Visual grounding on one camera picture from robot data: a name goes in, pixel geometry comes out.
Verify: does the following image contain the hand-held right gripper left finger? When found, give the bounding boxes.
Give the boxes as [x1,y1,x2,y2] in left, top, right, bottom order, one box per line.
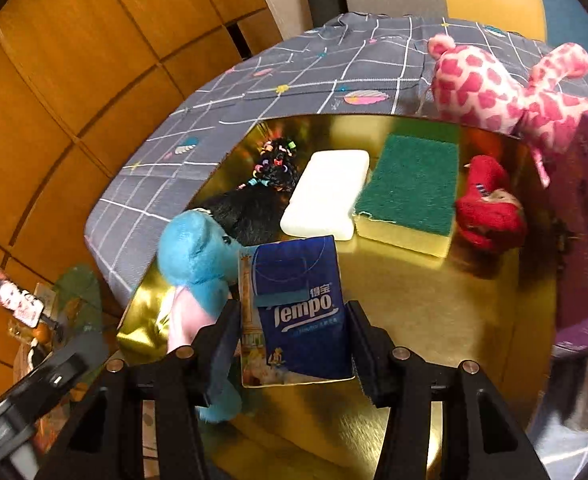
[34,299,242,480]

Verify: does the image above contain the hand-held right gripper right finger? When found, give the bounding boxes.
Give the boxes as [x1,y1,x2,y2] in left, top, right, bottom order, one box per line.
[346,300,550,480]

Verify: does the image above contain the blue tissue pack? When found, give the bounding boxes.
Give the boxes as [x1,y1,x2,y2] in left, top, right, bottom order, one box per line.
[238,235,355,388]

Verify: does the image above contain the gold metal tray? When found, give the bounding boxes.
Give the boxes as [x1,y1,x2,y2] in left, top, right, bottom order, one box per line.
[116,115,562,480]

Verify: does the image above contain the blue plush toy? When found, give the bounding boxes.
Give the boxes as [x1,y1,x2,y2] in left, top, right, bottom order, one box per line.
[156,210,247,423]

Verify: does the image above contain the black wig with coloured beads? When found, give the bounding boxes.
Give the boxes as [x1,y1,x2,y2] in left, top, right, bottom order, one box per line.
[201,135,300,248]

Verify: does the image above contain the white sponge block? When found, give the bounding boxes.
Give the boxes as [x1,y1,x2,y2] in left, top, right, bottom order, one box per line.
[280,150,371,241]

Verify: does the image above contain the green scouring sponge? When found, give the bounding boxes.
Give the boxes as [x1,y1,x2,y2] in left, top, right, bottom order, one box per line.
[353,134,461,259]

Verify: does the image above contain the red plush toy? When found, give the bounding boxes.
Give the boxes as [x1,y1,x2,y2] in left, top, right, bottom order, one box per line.
[455,155,529,253]

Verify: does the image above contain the photo card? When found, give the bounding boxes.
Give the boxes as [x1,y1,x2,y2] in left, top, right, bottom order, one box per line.
[0,260,45,328]

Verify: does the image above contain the grey checked printed tablecloth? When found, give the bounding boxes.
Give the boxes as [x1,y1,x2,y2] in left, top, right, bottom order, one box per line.
[84,12,588,311]

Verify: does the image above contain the pink spotted plush giraffe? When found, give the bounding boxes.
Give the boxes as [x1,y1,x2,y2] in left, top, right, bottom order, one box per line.
[426,34,588,188]

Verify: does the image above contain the wooden wardrobe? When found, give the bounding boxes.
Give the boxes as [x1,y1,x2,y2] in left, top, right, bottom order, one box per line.
[0,0,285,391]

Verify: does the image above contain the grey yellow blue chair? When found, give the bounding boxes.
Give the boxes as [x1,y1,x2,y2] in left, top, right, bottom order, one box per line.
[336,0,588,61]

